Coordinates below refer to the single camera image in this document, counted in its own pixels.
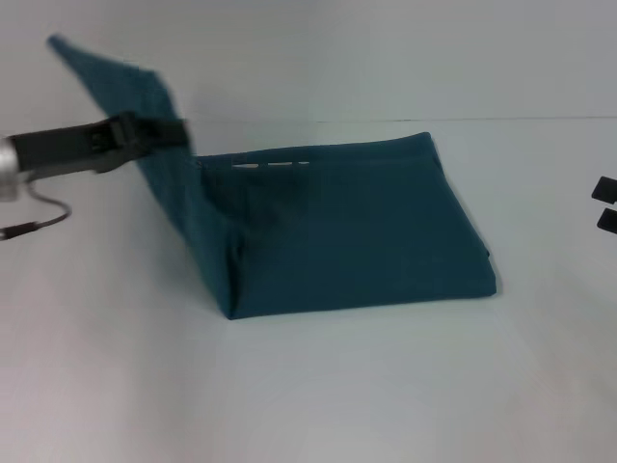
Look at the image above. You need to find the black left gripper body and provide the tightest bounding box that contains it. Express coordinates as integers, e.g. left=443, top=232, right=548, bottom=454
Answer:
left=8, top=111, right=148, bottom=176

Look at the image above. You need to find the blue shirt with FREE print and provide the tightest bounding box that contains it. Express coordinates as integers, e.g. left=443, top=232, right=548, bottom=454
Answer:
left=46, top=33, right=498, bottom=321

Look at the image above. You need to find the dark left arm cable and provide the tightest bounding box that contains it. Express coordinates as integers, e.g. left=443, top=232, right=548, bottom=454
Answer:
left=0, top=179, right=73, bottom=241

